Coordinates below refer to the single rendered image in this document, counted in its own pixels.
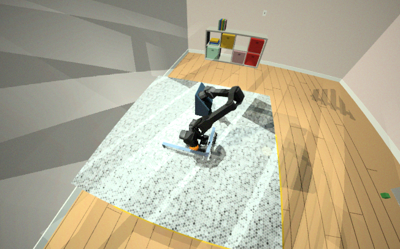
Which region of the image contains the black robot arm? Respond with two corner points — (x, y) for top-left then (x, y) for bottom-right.
(183, 86), (245, 148)

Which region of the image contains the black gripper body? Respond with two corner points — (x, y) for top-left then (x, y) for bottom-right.
(179, 130), (209, 145)

